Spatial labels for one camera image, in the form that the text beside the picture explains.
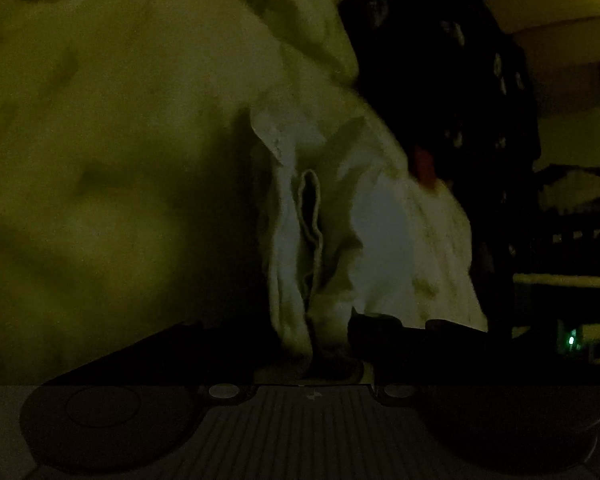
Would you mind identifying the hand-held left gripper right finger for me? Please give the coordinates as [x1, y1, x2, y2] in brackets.
[347, 308, 600, 387]

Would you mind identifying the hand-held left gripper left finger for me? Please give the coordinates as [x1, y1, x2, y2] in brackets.
[39, 320, 281, 387]

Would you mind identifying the white small garment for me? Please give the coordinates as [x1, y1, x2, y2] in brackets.
[249, 107, 422, 384]

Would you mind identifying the small red object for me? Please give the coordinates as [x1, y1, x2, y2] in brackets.
[412, 145, 439, 192]

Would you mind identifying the dark device with green light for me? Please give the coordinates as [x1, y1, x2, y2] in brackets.
[561, 327, 583, 357]

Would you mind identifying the pale leaf-print bed sheet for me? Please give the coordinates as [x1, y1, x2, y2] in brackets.
[0, 0, 490, 387]

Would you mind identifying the dark spotted cloth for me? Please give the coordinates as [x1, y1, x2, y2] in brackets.
[337, 0, 542, 333]

